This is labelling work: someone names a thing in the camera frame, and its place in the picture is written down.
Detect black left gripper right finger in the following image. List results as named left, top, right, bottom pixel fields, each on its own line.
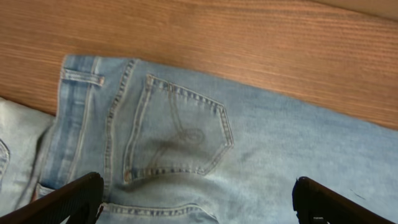
left=292, top=177, right=393, bottom=224

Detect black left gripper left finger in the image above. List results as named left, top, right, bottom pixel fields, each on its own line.
left=1, top=172, right=104, bottom=224

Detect medium blue jeans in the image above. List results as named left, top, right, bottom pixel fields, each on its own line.
left=36, top=55, right=397, bottom=223

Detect folded light blue jeans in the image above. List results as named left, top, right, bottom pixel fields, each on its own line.
left=1, top=98, right=54, bottom=216

